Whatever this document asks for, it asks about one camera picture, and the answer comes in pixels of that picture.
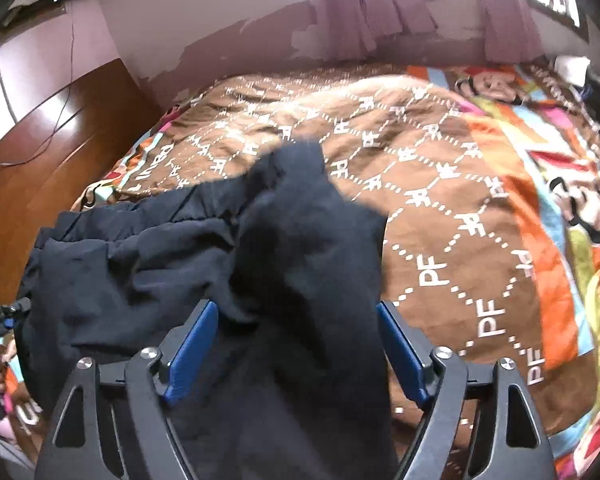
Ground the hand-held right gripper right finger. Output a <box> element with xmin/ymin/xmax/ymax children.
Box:
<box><xmin>377</xmin><ymin>301</ymin><xmax>557</xmax><ymax>480</ymax></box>

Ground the thin dark wall cable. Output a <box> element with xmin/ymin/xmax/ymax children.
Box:
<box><xmin>0</xmin><ymin>0</ymin><xmax>77</xmax><ymax>167</ymax></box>

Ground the person's left hand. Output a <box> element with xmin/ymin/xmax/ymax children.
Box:
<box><xmin>0</xmin><ymin>342</ymin><xmax>19</xmax><ymax>397</ymax></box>

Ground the brown wooden headboard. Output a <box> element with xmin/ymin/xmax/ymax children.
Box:
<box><xmin>0</xmin><ymin>57</ymin><xmax>162</xmax><ymax>311</ymax></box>

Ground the narrow pink curtain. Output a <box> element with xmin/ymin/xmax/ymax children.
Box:
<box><xmin>475</xmin><ymin>0</ymin><xmax>545</xmax><ymax>61</ymax></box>

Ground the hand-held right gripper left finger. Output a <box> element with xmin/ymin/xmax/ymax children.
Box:
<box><xmin>34</xmin><ymin>300</ymin><xmax>219</xmax><ymax>480</ymax></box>

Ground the brown printed bedspread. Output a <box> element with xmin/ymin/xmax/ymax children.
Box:
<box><xmin>0</xmin><ymin>60</ymin><xmax>600</xmax><ymax>480</ymax></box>

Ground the wide pink curtain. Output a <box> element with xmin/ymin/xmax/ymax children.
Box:
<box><xmin>314</xmin><ymin>0</ymin><xmax>439</xmax><ymax>62</ymax></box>

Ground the white bedside item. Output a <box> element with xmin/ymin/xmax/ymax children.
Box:
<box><xmin>554</xmin><ymin>55</ymin><xmax>592</xmax><ymax>87</ymax></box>

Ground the dark navy padded jacket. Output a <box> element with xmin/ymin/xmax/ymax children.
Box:
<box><xmin>17</xmin><ymin>140</ymin><xmax>399</xmax><ymax>480</ymax></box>

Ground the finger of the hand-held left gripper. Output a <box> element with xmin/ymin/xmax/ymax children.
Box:
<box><xmin>0</xmin><ymin>297</ymin><xmax>32</xmax><ymax>322</ymax></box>

